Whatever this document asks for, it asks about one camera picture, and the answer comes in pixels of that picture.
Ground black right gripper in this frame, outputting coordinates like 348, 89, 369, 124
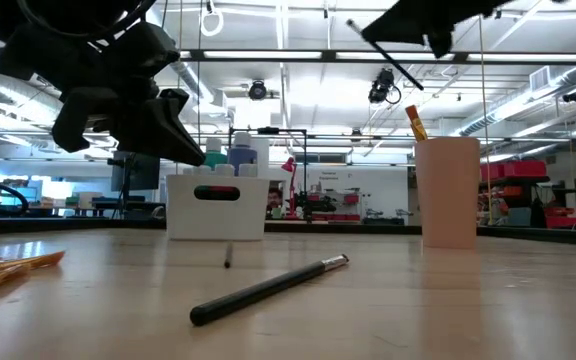
361, 0, 517, 59

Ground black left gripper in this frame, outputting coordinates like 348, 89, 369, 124
0, 22, 207, 167

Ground large teal paint bottle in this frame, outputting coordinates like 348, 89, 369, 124
202, 137, 228, 169

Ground small red paint bottle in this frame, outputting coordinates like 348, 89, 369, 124
214, 163, 241, 202

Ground large purple paint bottle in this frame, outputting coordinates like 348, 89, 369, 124
226, 131, 258, 176

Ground white plastic bin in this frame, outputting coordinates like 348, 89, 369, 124
165, 173, 271, 242

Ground orange plastic cup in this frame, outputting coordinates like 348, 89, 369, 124
414, 136, 482, 250

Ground black monitor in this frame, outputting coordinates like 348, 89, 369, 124
110, 149, 162, 192

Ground white air vent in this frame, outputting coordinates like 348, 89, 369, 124
528, 65, 552, 93

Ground red storage bins on shelf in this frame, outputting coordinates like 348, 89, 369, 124
480, 159, 549, 182

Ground person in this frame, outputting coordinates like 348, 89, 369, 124
266, 187, 285, 221

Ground red desk lamp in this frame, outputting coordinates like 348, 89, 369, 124
280, 156, 300, 220

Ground row of red parts bins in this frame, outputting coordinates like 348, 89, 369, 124
310, 192, 364, 222

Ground red storage bin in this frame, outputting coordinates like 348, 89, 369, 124
545, 204, 576, 230

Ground black overhead camera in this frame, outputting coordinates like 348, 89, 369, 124
367, 67, 402, 106

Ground tan hanging cord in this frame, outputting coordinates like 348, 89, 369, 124
477, 14, 493, 226

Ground white cable ring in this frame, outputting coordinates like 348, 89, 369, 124
200, 9, 225, 38

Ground round black ceiling camera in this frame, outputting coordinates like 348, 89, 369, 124
247, 79, 269, 102

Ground black stand frame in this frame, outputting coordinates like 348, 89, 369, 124
227, 126, 310, 222

